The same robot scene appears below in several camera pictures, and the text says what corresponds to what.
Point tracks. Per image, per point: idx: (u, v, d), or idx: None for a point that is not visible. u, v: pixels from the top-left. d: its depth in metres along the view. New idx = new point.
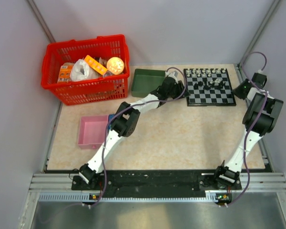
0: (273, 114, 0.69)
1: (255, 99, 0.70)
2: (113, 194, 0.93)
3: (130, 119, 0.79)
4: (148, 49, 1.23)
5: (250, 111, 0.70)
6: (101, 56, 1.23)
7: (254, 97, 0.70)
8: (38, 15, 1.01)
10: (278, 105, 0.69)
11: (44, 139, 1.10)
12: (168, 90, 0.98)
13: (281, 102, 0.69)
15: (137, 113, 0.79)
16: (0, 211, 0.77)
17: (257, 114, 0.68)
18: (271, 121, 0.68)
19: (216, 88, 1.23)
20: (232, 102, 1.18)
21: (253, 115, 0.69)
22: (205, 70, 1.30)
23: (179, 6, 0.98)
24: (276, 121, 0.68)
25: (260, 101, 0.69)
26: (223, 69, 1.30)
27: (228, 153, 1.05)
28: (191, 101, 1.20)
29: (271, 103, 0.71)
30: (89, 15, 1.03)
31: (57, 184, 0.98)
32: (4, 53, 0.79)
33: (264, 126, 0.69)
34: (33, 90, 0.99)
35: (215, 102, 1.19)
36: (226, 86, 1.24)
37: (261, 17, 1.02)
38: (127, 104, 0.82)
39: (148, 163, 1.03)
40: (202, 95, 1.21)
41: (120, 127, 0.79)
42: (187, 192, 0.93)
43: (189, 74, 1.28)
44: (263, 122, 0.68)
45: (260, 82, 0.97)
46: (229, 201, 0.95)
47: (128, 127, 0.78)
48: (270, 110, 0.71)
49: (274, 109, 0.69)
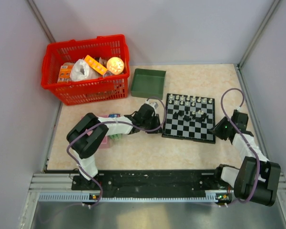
0: (271, 185, 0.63)
1: (247, 168, 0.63)
2: (113, 194, 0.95)
3: (92, 136, 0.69)
4: (148, 49, 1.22)
5: (244, 182, 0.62)
6: (101, 56, 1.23)
7: (245, 164, 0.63)
8: (38, 15, 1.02)
10: (275, 170, 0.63)
11: (44, 139, 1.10)
12: (144, 117, 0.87)
13: (277, 167, 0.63)
15: (102, 130, 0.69)
16: (1, 210, 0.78)
17: (252, 186, 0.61)
18: (270, 194, 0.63)
19: (197, 121, 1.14)
20: (211, 139, 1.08)
21: (248, 186, 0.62)
22: (189, 98, 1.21)
23: (179, 6, 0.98)
24: (275, 194, 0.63)
25: (252, 170, 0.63)
26: (209, 99, 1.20)
27: (228, 154, 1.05)
28: (167, 132, 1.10)
29: (266, 166, 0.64)
30: (89, 15, 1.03)
31: (57, 184, 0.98)
32: (4, 53, 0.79)
33: (264, 199, 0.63)
34: (33, 91, 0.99)
35: (193, 138, 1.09)
36: (208, 119, 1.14)
37: (262, 17, 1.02)
38: (92, 116, 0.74)
39: (148, 163, 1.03)
40: (180, 127, 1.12)
41: (79, 146, 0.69)
42: (187, 192, 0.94)
43: (172, 100, 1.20)
44: (261, 196, 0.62)
45: (244, 122, 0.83)
46: (229, 201, 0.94)
47: (88, 144, 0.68)
48: (265, 175, 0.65)
49: (271, 179, 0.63)
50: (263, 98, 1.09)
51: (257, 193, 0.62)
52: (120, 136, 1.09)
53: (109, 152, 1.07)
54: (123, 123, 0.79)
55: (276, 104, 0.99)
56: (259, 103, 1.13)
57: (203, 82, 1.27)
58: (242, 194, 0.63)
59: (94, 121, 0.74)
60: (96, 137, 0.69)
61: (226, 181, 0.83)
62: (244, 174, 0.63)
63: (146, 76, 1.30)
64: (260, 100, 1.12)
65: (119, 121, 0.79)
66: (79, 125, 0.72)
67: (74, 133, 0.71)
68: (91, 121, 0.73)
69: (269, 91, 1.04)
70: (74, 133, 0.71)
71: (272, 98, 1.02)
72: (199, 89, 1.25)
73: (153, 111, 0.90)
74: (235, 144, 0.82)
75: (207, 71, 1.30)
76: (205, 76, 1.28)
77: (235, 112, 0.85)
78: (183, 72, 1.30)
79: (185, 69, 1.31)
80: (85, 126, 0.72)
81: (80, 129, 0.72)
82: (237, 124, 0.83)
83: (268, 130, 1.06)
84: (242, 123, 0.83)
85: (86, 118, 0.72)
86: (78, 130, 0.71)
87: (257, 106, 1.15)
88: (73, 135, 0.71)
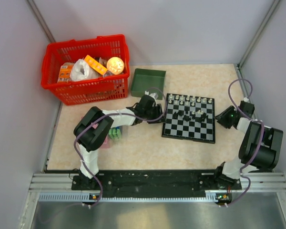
0: (274, 147, 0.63)
1: (251, 130, 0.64)
2: (113, 194, 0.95)
3: (99, 129, 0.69)
4: (148, 49, 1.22)
5: (249, 141, 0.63)
6: (101, 56, 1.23)
7: (250, 127, 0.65)
8: (38, 15, 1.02)
10: (279, 134, 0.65)
11: (44, 139, 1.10)
12: (145, 108, 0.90)
13: (280, 131, 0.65)
15: (108, 122, 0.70)
16: (0, 211, 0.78)
17: (256, 146, 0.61)
18: (273, 156, 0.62)
19: (197, 121, 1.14)
20: (211, 139, 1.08)
21: (252, 146, 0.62)
22: (189, 98, 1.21)
23: (179, 6, 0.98)
24: (279, 154, 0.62)
25: (257, 133, 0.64)
26: (209, 99, 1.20)
27: (228, 153, 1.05)
28: (167, 132, 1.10)
29: (270, 132, 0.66)
30: (88, 15, 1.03)
31: (57, 184, 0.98)
32: (4, 54, 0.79)
33: (269, 161, 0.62)
34: (33, 90, 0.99)
35: (192, 137, 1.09)
36: (208, 119, 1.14)
37: (261, 17, 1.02)
38: (97, 109, 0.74)
39: (148, 163, 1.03)
40: (180, 127, 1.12)
41: (86, 139, 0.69)
42: (187, 192, 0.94)
43: (172, 100, 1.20)
44: (266, 157, 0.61)
45: (249, 112, 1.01)
46: (229, 201, 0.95)
47: (96, 136, 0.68)
48: (269, 141, 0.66)
49: (274, 141, 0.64)
50: (264, 98, 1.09)
51: (262, 154, 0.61)
52: (120, 136, 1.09)
53: (109, 152, 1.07)
54: (126, 115, 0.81)
55: (276, 105, 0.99)
56: (260, 103, 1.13)
57: (203, 82, 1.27)
58: (247, 155, 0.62)
59: (98, 115, 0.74)
60: (102, 130, 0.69)
61: (230, 175, 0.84)
62: (249, 134, 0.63)
63: (146, 76, 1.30)
64: (260, 100, 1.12)
65: (123, 113, 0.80)
66: (85, 118, 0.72)
67: (81, 127, 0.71)
68: (96, 114, 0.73)
69: (269, 92, 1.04)
70: (81, 127, 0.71)
71: (272, 98, 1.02)
72: (199, 89, 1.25)
73: (153, 101, 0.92)
74: (239, 127, 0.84)
75: (207, 71, 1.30)
76: (205, 76, 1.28)
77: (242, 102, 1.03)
78: (183, 72, 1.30)
79: (186, 69, 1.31)
80: (90, 119, 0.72)
81: (86, 122, 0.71)
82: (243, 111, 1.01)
83: None
84: (247, 112, 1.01)
85: (91, 112, 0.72)
86: (84, 124, 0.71)
87: (258, 106, 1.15)
88: (79, 129, 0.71)
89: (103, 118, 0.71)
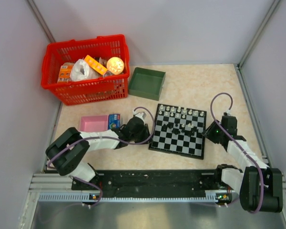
0: (276, 192, 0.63)
1: (250, 180, 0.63)
2: (113, 194, 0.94)
3: (71, 154, 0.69)
4: (148, 49, 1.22)
5: (250, 193, 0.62)
6: (101, 56, 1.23)
7: (247, 175, 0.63)
8: (38, 14, 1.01)
10: (277, 176, 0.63)
11: (44, 139, 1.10)
12: (132, 131, 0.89)
13: (278, 173, 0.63)
15: (81, 147, 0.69)
16: (0, 211, 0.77)
17: (259, 196, 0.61)
18: (277, 201, 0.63)
19: (186, 134, 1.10)
20: (199, 155, 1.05)
21: (255, 198, 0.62)
22: (180, 109, 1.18)
23: (179, 6, 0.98)
24: (282, 199, 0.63)
25: (256, 180, 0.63)
26: (201, 112, 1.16)
27: (228, 154, 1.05)
28: (154, 144, 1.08)
29: (268, 172, 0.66)
30: (89, 14, 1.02)
31: (57, 184, 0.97)
32: (3, 53, 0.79)
33: (272, 207, 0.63)
34: (33, 91, 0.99)
35: (180, 151, 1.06)
36: (198, 133, 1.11)
37: (261, 17, 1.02)
38: (74, 130, 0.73)
39: (148, 163, 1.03)
40: (168, 140, 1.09)
41: (57, 162, 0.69)
42: (187, 192, 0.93)
43: (162, 111, 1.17)
44: (270, 204, 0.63)
45: (233, 127, 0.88)
46: (229, 201, 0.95)
47: (66, 161, 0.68)
48: (268, 180, 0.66)
49: (274, 185, 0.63)
50: (263, 98, 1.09)
51: (265, 203, 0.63)
52: None
53: (109, 152, 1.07)
54: (107, 138, 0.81)
55: (276, 106, 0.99)
56: (259, 103, 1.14)
57: (203, 82, 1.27)
58: (250, 206, 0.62)
59: (75, 137, 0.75)
60: (75, 155, 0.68)
61: (227, 183, 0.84)
62: (250, 185, 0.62)
63: (146, 76, 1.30)
64: (260, 100, 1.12)
65: (103, 137, 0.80)
66: (59, 139, 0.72)
67: (53, 148, 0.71)
68: (72, 136, 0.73)
69: (269, 92, 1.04)
70: (54, 147, 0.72)
71: (271, 98, 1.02)
72: (199, 89, 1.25)
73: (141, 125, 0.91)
74: (229, 151, 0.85)
75: (207, 71, 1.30)
76: (205, 76, 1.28)
77: (223, 117, 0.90)
78: (183, 72, 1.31)
79: (186, 69, 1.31)
80: (65, 141, 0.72)
81: (60, 144, 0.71)
82: (227, 129, 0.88)
83: (268, 131, 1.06)
84: (232, 128, 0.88)
85: (67, 133, 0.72)
86: (57, 145, 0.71)
87: (258, 106, 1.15)
88: (52, 150, 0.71)
89: (78, 142, 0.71)
